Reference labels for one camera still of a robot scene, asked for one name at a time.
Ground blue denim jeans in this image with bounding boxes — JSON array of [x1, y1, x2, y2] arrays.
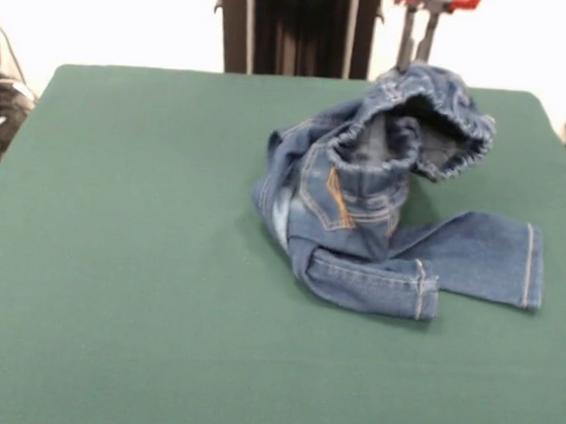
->
[[243, 51, 558, 331]]

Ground dark green table cloth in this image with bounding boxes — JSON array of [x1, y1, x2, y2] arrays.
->
[[0, 58, 566, 424]]

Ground white cable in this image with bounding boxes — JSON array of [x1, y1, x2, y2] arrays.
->
[[0, 75, 36, 111]]

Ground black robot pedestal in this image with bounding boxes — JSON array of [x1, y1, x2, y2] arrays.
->
[[208, 0, 385, 83]]

